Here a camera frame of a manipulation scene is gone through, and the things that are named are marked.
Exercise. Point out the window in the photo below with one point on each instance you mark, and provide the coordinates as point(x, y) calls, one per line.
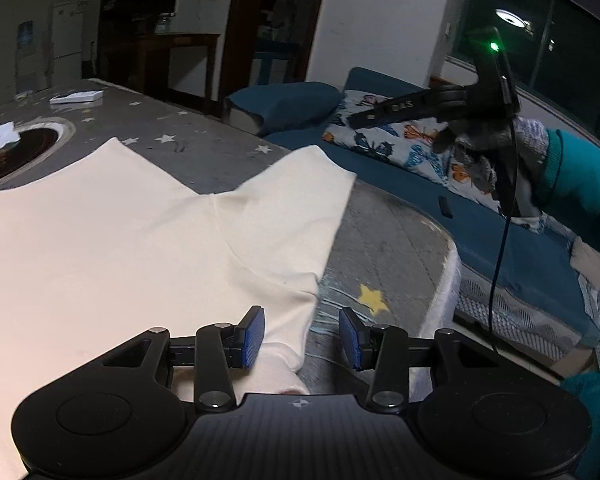
point(570, 45)

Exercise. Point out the dark shelf cabinet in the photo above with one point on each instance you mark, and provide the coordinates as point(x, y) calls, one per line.
point(125, 5)

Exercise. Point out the small black remote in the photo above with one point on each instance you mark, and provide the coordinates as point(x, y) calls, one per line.
point(445, 207)

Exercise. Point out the wooden side table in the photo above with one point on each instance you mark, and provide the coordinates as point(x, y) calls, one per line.
point(180, 42)

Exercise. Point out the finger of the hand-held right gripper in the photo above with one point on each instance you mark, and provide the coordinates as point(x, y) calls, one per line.
point(400, 106)

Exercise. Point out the blue pillow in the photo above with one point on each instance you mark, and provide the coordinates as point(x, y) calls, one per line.
point(280, 102)

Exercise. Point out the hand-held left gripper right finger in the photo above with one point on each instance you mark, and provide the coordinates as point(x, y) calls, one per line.
point(352, 337)

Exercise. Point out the wooden door frame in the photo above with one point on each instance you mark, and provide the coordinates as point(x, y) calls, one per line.
point(237, 20)

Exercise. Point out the blue stool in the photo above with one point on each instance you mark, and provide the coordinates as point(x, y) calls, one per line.
point(275, 62)

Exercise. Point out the flat white box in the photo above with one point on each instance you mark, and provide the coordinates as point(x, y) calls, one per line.
point(75, 97)

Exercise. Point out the white refrigerator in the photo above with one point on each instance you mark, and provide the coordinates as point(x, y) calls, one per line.
point(69, 40)

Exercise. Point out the person's teal garment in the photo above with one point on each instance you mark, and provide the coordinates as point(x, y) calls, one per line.
point(597, 425)

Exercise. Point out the person's right forearm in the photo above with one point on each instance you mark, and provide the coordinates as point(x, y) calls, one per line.
point(580, 185)

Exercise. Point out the blue sofa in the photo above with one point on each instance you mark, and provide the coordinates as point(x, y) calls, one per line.
point(510, 255)

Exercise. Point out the person's right hand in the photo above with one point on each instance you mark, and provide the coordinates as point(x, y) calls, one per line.
point(527, 150)

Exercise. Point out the butterfly pattern pillow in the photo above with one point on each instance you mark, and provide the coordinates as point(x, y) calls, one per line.
point(380, 140)

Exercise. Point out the grey star tablecloth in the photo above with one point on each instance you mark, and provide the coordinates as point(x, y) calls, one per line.
point(395, 260)

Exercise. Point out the round built-in hot plate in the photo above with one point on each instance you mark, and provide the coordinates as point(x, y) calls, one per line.
point(25, 152)

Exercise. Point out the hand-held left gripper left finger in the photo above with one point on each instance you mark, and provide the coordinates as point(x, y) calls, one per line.
point(250, 342)

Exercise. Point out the beige cloth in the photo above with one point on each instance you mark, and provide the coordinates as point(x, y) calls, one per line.
point(592, 265)

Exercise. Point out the water dispenser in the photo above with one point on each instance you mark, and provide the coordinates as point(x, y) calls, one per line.
point(27, 60)

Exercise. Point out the cream shirt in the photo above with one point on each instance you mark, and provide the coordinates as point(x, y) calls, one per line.
point(130, 240)

